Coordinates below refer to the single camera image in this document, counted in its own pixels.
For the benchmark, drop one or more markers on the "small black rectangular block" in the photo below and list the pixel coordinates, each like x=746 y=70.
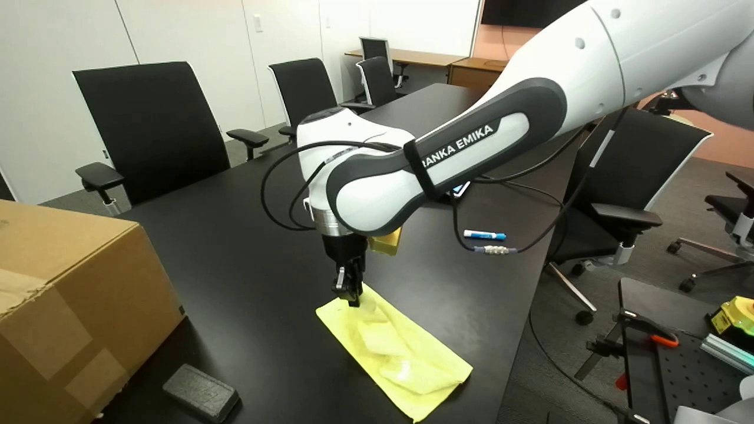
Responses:
x=201 y=392

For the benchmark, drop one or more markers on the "blue marker pen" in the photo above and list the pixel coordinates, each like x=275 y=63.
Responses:
x=483 y=235

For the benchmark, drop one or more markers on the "white wall switch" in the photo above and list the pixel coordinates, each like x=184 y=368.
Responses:
x=258 y=23

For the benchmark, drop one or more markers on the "brown cardboard box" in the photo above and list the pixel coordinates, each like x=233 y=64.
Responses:
x=71 y=315

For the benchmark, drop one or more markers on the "black chair with white stripe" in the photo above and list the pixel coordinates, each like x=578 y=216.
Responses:
x=628 y=180

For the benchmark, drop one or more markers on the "wooden desk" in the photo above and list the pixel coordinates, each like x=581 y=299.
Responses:
x=439 y=70

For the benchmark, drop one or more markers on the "black office chair with armrests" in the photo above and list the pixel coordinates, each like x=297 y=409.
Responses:
x=157 y=125

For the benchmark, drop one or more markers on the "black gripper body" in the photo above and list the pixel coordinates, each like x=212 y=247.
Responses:
x=344 y=250

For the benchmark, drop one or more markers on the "teal plastic part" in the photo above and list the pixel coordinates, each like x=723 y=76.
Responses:
x=727 y=354

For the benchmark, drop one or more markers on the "yellow towel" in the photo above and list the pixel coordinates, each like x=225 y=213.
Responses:
x=392 y=354

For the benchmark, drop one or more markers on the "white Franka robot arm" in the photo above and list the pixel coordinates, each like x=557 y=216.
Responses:
x=551 y=78

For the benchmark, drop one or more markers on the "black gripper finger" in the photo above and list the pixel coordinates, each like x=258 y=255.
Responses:
x=357 y=287
x=341 y=281

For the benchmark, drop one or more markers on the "yellow packet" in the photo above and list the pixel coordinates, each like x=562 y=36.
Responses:
x=733 y=315

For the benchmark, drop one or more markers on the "black swivel chair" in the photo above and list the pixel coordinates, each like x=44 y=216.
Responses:
x=733 y=213

